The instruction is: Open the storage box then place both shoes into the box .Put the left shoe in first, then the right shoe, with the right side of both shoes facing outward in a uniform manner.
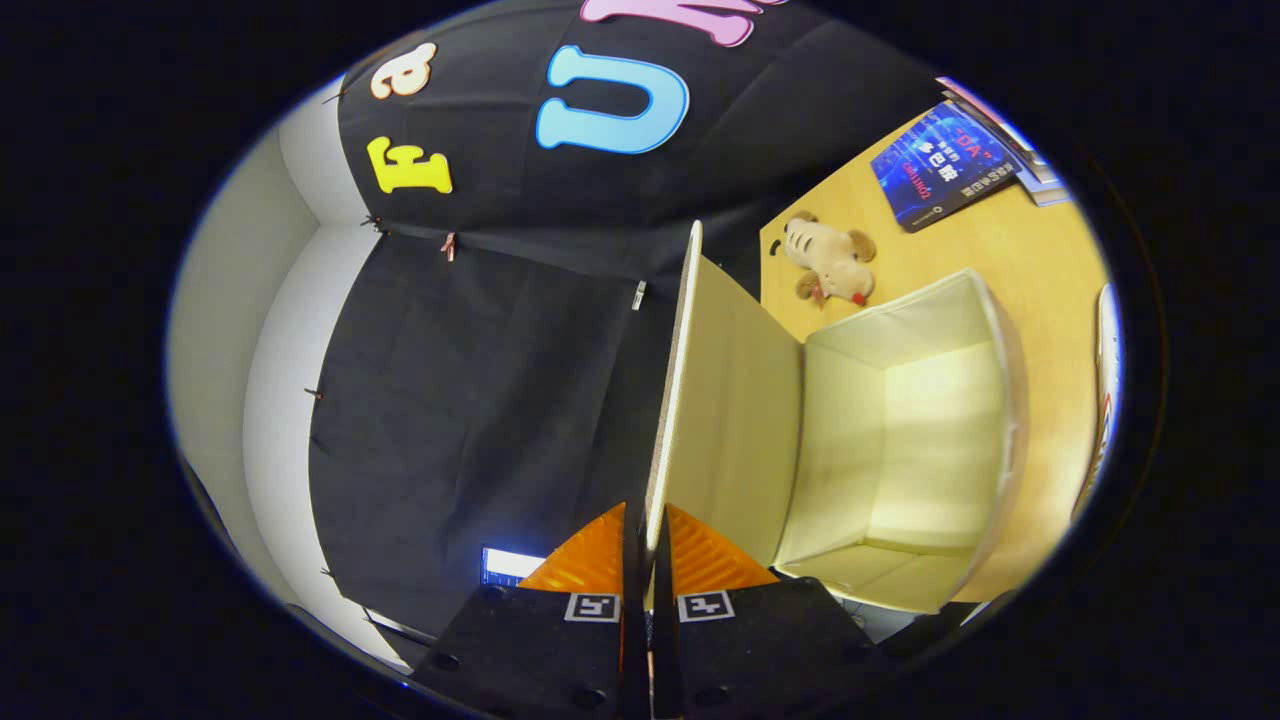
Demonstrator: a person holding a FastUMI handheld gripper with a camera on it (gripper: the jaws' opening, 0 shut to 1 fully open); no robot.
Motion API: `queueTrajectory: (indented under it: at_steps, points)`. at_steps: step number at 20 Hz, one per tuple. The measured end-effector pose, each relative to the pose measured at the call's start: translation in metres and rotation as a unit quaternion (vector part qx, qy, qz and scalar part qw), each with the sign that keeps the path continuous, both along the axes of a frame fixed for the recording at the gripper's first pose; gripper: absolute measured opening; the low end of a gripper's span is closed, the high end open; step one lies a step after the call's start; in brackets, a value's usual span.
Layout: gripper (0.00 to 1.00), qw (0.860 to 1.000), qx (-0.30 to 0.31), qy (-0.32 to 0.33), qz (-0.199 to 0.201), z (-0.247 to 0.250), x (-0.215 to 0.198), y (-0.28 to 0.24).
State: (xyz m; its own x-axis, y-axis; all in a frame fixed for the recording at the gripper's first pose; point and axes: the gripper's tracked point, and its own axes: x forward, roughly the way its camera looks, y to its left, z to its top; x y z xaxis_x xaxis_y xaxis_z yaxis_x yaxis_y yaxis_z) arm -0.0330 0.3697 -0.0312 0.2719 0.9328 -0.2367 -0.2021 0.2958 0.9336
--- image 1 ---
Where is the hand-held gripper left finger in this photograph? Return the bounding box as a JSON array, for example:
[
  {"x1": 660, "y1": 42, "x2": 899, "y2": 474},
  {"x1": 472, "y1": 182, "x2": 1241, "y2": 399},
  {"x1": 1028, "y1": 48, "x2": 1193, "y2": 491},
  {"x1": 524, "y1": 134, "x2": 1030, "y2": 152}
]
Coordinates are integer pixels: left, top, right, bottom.
[{"x1": 410, "y1": 502, "x2": 649, "y2": 720}]

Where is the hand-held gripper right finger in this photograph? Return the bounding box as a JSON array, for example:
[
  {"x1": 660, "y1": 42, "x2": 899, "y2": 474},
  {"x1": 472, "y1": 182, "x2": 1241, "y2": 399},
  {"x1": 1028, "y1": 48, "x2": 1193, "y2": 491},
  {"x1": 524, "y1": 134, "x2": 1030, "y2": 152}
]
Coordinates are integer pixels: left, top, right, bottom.
[{"x1": 650, "y1": 503, "x2": 893, "y2": 720}]

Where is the beige fabric storage box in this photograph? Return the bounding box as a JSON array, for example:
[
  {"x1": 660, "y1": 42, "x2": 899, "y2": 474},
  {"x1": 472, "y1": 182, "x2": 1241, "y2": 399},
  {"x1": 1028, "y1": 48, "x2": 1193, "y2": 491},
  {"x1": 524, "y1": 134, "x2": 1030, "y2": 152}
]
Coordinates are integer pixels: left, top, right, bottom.
[{"x1": 645, "y1": 220, "x2": 1029, "y2": 615}]

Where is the white canvas shoe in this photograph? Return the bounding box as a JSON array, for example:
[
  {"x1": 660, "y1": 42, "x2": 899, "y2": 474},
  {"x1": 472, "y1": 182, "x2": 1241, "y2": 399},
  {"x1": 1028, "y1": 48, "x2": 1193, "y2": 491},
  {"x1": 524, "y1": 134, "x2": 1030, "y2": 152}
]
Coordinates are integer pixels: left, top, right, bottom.
[{"x1": 1073, "y1": 283, "x2": 1124, "y2": 521}]

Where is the bright computer screen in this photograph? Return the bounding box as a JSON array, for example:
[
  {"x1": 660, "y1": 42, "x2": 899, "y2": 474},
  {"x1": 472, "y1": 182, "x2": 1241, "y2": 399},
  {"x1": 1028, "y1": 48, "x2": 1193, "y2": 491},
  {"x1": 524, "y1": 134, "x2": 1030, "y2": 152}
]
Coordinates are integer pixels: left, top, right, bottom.
[{"x1": 480, "y1": 547, "x2": 547, "y2": 587}]

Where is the black backdrop cloth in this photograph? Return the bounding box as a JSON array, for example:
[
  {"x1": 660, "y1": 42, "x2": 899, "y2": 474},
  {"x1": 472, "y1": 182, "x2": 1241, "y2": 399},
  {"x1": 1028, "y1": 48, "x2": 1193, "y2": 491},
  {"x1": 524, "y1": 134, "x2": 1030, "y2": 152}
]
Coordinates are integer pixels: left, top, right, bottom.
[{"x1": 308, "y1": 0, "x2": 946, "y2": 641}]

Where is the beige plush dog toy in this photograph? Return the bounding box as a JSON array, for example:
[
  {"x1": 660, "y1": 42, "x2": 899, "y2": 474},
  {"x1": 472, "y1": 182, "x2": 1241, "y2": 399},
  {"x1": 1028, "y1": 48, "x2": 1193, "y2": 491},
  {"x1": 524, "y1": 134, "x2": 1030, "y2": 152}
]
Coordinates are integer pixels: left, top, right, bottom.
[{"x1": 770, "y1": 211, "x2": 878, "y2": 307}]

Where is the dark blue book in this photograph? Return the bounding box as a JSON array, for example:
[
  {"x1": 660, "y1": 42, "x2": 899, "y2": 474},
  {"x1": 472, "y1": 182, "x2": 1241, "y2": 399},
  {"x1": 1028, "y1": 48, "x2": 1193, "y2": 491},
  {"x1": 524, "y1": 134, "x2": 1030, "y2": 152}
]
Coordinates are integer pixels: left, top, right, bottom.
[{"x1": 870, "y1": 103, "x2": 1024, "y2": 233}]

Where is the pink cover book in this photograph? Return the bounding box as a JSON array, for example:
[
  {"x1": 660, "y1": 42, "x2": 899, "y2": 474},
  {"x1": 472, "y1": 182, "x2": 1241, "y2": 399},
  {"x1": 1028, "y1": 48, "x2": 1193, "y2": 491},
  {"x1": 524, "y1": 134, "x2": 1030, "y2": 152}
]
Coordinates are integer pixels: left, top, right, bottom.
[{"x1": 938, "y1": 76, "x2": 1046, "y2": 166}]

